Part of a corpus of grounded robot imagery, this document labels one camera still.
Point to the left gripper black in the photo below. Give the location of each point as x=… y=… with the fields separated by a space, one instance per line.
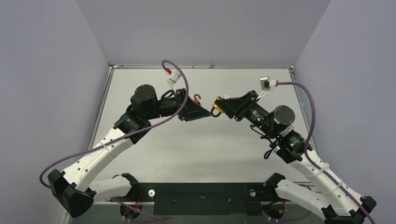
x=191 y=110

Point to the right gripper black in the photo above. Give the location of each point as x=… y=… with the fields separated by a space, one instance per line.
x=243 y=105

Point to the yellow padlock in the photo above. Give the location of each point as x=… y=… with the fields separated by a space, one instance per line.
x=215 y=107

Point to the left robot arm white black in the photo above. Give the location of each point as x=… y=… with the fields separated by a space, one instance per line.
x=75 y=186

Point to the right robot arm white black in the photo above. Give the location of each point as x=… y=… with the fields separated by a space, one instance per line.
x=333 y=201

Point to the orange padlock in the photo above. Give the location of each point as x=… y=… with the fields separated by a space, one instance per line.
x=196 y=98

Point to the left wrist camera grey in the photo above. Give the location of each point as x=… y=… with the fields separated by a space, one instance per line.
x=173 y=78

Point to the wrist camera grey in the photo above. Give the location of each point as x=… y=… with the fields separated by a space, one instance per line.
x=267 y=85
x=173 y=78

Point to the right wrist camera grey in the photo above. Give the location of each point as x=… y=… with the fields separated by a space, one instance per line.
x=267 y=85

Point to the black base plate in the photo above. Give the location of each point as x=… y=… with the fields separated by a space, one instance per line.
x=204 y=198

